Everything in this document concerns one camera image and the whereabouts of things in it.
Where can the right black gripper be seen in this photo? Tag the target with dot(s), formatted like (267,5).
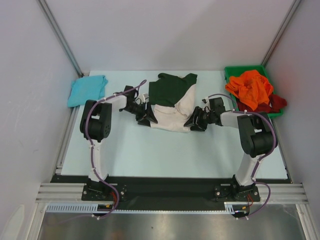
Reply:
(199,118)

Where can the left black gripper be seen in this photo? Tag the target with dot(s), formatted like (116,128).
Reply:
(149,113)

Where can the white and green t-shirt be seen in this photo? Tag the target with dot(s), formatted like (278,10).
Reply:
(173,98)

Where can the orange t-shirt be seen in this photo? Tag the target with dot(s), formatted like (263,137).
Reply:
(250,88)

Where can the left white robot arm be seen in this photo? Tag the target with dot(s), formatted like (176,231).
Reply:
(96,123)

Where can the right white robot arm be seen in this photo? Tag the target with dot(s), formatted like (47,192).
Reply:
(257,137)

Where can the folded teal t-shirt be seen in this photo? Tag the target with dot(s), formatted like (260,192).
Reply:
(86,88)

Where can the red t-shirt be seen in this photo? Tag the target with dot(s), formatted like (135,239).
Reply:
(275,105)

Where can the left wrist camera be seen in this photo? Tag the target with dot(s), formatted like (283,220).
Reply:
(144,97)

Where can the left aluminium side rail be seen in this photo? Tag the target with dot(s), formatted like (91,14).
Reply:
(65,141)

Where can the aluminium side rail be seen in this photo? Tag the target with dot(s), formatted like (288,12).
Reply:
(282,152)
(65,141)

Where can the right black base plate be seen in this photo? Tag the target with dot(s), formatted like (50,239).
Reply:
(233,193)

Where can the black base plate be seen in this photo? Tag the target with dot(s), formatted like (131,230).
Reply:
(103,193)
(233,193)

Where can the right aluminium side rail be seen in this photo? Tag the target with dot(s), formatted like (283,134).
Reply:
(282,152)

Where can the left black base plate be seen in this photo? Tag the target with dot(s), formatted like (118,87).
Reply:
(103,193)

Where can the aluminium front rail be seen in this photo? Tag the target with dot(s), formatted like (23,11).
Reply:
(72,192)

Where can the left aluminium corner post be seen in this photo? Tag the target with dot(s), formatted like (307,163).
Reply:
(45,8)

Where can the aluminium corner post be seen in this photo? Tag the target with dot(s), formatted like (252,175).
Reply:
(45,8)
(293,9)

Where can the right aluminium corner post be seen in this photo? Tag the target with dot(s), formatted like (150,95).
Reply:
(293,9)

